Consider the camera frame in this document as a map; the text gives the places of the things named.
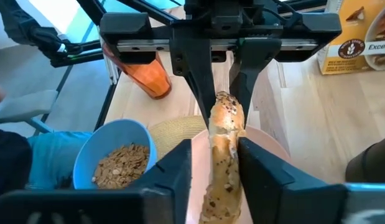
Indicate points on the orange plastic cup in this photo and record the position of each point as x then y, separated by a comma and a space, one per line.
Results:
148, 81

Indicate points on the yellow cereal box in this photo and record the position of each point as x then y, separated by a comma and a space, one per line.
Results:
344, 31

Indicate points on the seeded bagel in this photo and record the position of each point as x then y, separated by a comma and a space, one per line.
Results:
224, 124

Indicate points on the blue bowl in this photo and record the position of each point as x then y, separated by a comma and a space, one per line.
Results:
117, 133

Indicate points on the brown cereal flakes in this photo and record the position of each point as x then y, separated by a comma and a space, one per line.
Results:
120, 168

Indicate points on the grey padded armrest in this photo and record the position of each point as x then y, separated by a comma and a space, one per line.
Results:
27, 105

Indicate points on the black aluminium table frame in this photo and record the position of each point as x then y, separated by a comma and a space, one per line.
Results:
105, 105

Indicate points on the person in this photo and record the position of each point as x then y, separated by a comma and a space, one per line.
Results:
55, 155

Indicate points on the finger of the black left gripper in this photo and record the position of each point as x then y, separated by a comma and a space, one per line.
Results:
195, 68
251, 62

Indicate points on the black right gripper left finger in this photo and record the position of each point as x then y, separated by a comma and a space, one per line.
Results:
86, 208

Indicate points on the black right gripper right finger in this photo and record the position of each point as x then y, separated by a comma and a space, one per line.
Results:
304, 205

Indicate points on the pink plate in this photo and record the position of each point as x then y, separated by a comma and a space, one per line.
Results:
200, 155

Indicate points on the round woven straw placemat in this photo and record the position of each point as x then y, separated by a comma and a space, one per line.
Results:
173, 130

